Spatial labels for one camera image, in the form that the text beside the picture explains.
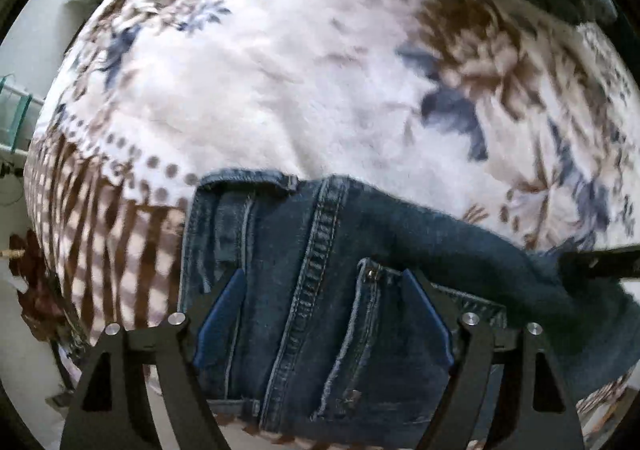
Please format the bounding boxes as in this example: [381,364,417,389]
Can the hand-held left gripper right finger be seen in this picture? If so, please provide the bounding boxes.
[401,269,586,450]

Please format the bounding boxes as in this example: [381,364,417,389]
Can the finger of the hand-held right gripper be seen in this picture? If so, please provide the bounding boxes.
[560,244,640,283]

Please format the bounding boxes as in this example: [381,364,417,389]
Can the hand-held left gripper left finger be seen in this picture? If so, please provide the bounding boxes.
[60,268,247,450]

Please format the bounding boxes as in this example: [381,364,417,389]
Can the blue denim pants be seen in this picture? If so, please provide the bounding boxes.
[177,169,640,433]

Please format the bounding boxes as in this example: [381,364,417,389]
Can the floral printed blanket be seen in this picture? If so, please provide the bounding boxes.
[22,0,640,448]

